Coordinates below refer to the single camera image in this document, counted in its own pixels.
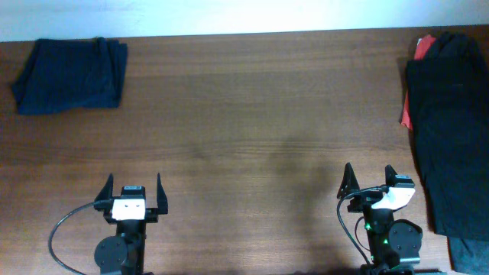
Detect red garment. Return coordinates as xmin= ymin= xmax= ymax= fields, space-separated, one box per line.
xmin=400 ymin=34 xmax=436 ymax=131

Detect folded navy blue garment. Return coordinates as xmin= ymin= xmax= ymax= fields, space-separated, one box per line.
xmin=11 ymin=37 xmax=128 ymax=115

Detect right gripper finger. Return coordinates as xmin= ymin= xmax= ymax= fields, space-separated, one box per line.
xmin=337 ymin=163 xmax=360 ymax=199
xmin=385 ymin=164 xmax=397 ymax=186

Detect black shorts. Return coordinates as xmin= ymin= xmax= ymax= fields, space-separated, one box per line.
xmin=406 ymin=33 xmax=488 ymax=241

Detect dark grey garment at corner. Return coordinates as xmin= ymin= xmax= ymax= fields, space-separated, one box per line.
xmin=448 ymin=237 xmax=488 ymax=275

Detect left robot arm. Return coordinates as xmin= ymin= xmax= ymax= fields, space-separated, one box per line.
xmin=94 ymin=175 xmax=168 ymax=275

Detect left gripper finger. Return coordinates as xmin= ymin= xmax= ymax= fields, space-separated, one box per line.
xmin=157 ymin=173 xmax=168 ymax=215
xmin=93 ymin=173 xmax=114 ymax=210

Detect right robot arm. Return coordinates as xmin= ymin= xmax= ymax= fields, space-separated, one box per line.
xmin=336 ymin=163 xmax=423 ymax=275

